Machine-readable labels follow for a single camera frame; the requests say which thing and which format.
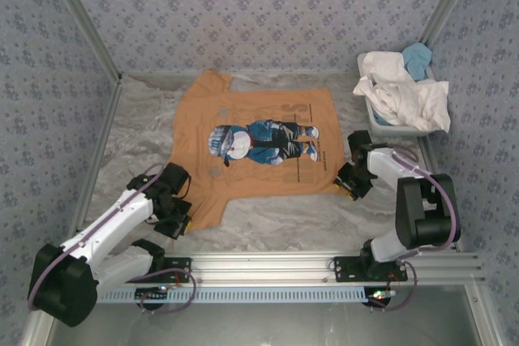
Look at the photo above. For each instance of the orange cartoon print t-shirt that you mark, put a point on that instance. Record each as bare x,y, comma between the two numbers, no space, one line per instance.
202,119

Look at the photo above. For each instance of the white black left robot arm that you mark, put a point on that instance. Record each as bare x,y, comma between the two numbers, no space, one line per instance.
105,224

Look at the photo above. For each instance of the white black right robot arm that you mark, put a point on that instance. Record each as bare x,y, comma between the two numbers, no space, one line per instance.
385,163

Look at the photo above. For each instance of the grey plastic bin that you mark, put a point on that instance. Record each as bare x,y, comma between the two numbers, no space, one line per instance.
389,130

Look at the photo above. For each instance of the small controller circuit board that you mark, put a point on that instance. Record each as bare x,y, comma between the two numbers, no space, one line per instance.
152,293
381,295

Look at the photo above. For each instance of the crumpled white t-shirt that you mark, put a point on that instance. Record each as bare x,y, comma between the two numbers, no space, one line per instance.
405,95

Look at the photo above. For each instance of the crumpled light blue t-shirt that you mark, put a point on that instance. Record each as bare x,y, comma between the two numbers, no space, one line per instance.
417,58

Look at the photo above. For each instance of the aluminium frame cross rail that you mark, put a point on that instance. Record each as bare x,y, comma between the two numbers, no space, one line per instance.
263,269

